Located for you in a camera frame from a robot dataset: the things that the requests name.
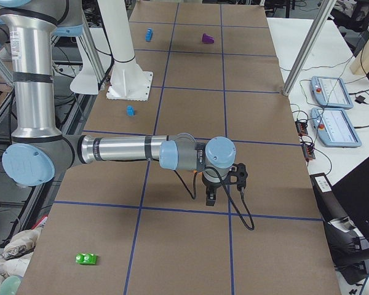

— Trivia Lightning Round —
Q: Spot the small blue block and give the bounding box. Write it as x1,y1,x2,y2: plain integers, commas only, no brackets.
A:
126,105,135,116

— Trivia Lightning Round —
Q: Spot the far blue block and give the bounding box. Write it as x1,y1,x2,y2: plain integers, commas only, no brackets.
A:
145,28,153,42

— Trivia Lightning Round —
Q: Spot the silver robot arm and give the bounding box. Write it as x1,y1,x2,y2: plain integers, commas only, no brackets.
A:
0,1,246,206

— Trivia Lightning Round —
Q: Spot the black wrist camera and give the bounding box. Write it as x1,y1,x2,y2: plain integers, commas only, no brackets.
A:
230,163,248,195

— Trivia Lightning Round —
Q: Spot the lower teach pendant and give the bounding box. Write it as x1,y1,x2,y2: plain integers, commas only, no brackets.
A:
311,108,362,148

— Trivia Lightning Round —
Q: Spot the upper teach pendant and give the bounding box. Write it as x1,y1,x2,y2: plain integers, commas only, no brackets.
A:
311,76,354,109

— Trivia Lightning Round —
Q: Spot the white camera mast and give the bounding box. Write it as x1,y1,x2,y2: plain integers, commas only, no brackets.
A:
98,0,153,101

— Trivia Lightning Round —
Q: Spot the purple trapezoid block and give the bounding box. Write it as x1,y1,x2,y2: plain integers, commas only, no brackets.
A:
202,33,215,44

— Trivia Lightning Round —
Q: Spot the green double block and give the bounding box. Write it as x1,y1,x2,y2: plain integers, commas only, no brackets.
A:
75,253,98,266

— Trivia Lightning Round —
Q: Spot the brown paper mat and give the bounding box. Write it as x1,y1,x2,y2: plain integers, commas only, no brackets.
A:
18,1,340,294

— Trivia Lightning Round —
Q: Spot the crumpled cloth pile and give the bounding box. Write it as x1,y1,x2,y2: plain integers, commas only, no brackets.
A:
0,229,42,289

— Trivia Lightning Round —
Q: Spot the black camera cable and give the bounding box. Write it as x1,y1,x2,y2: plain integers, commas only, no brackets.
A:
173,170,255,231

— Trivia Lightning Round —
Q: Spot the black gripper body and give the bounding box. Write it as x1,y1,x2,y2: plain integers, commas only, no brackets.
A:
202,168,230,197

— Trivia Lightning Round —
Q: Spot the black laptop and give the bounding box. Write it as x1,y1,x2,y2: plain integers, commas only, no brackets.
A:
332,156,369,241

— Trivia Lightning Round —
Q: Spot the teach pendant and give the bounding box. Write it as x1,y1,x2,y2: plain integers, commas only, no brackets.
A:
311,76,354,109
311,108,362,148

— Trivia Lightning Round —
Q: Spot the aluminium frame post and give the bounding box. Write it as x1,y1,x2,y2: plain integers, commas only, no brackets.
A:
282,0,336,96

